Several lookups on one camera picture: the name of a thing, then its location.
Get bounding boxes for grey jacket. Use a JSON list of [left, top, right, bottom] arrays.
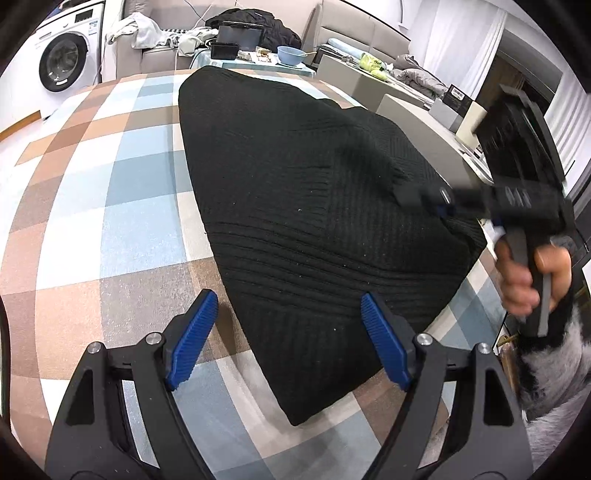
[[392, 54, 452, 96]]

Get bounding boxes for light blue pillow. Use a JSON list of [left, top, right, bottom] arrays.
[[329, 38, 366, 59]]

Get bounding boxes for cream box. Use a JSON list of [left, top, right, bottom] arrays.
[[456, 102, 489, 145]]

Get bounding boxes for person's right hand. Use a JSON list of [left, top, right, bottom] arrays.
[[495, 239, 574, 324]]

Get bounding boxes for blue bowl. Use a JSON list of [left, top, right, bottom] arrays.
[[277, 45, 307, 66]]

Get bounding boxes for black coat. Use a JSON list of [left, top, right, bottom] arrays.
[[204, 8, 304, 52]]

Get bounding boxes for black box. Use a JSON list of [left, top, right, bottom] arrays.
[[442, 84, 475, 106]]

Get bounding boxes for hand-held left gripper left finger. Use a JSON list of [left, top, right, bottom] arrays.
[[44, 288, 220, 480]]

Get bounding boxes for white curtain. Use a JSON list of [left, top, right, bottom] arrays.
[[421, 0, 509, 89]]

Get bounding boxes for checkered blanket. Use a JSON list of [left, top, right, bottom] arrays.
[[0, 68, 509, 480]]

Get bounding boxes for grey cabinet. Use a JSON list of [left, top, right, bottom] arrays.
[[316, 54, 445, 112], [375, 91, 492, 182]]

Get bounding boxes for white washing machine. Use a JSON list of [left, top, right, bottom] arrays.
[[29, 0, 110, 94]]

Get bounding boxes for black knit sweater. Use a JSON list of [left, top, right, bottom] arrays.
[[178, 65, 489, 428]]

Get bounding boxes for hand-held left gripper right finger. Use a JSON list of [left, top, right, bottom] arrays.
[[360, 292, 537, 480]]

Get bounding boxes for light grey clothes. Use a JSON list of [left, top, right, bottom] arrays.
[[106, 11, 219, 57]]

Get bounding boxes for person's right forearm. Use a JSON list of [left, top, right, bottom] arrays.
[[510, 277, 591, 468]]

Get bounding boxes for black tray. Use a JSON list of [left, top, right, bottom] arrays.
[[210, 41, 241, 60]]

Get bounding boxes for beige sofa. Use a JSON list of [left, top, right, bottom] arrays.
[[115, 0, 415, 80]]

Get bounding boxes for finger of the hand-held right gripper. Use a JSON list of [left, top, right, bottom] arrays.
[[396, 183, 494, 219]]

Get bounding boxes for green toy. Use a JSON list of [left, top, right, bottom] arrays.
[[359, 52, 389, 80]]

